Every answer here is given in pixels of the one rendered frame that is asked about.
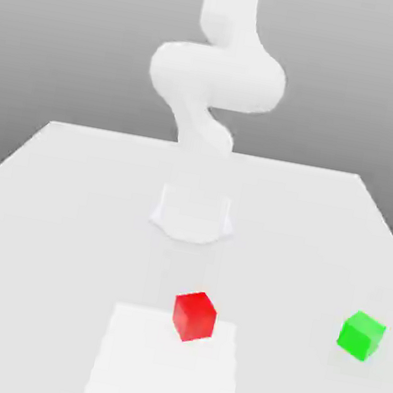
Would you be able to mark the small red cube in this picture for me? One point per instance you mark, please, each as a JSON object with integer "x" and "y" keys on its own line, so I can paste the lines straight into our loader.
{"x": 193, "y": 316}

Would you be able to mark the small green cube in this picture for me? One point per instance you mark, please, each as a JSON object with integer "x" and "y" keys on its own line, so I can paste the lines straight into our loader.
{"x": 360, "y": 336}

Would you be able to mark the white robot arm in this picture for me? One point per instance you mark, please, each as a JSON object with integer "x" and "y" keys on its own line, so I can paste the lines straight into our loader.
{"x": 217, "y": 76}

